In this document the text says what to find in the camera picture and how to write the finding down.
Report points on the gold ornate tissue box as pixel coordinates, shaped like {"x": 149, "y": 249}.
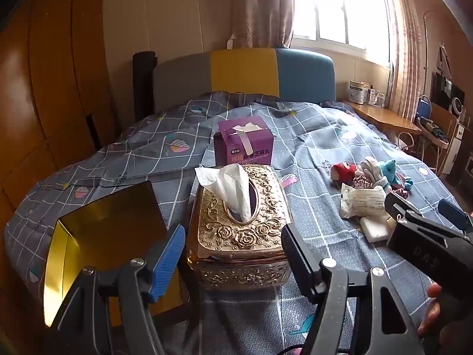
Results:
{"x": 236, "y": 236}

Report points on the purple cardboard box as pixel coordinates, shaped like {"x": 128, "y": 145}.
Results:
{"x": 255, "y": 148}

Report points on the white tissue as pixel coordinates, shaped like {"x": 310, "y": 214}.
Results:
{"x": 229, "y": 188}

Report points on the white cabinet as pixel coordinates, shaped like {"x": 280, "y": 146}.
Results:
{"x": 456, "y": 151}

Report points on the white container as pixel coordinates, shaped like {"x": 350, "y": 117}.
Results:
{"x": 356, "y": 92}

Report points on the white knitted glove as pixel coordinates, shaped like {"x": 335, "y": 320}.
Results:
{"x": 371, "y": 170}

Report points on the grey checked quilt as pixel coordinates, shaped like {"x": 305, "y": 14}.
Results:
{"x": 314, "y": 148}

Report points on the blue plush toy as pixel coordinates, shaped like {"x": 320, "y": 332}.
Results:
{"x": 388, "y": 168}

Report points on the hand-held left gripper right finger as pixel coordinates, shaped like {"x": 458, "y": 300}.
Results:
{"x": 295, "y": 262}

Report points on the small clear container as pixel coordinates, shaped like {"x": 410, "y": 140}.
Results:
{"x": 377, "y": 97}

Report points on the person's right hand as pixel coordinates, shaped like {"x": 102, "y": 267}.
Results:
{"x": 430, "y": 310}

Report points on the blue folding chair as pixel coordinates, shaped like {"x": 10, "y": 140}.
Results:
{"x": 425, "y": 109}

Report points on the wooden wardrobe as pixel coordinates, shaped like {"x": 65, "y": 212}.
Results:
{"x": 55, "y": 81}

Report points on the bright window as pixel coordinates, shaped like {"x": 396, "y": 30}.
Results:
{"x": 332, "y": 7}

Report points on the patterned pink curtain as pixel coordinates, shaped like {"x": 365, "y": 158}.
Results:
{"x": 406, "y": 63}
{"x": 258, "y": 7}

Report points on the black monitor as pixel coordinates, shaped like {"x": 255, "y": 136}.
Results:
{"x": 447, "y": 90}

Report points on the mottled pink scrunchie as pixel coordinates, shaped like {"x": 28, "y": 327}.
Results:
{"x": 360, "y": 181}

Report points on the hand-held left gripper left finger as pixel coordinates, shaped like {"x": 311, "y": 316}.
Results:
{"x": 168, "y": 262}

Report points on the gold tin box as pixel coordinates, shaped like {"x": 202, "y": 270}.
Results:
{"x": 111, "y": 222}

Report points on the wooden desk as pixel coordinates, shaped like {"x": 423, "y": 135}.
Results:
{"x": 384, "y": 116}

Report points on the grey yellow blue headboard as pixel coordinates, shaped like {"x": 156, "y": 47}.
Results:
{"x": 244, "y": 70}

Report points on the red plush toy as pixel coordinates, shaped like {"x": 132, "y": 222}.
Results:
{"x": 342, "y": 172}

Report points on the wooden chair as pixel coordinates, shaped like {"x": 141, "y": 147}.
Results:
{"x": 441, "y": 116}

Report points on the black rolled mat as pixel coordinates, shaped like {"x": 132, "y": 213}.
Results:
{"x": 144, "y": 81}

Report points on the white printed packet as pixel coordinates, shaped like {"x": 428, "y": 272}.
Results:
{"x": 364, "y": 201}

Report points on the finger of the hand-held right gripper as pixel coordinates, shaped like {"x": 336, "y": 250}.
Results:
{"x": 452, "y": 210}
{"x": 397, "y": 203}

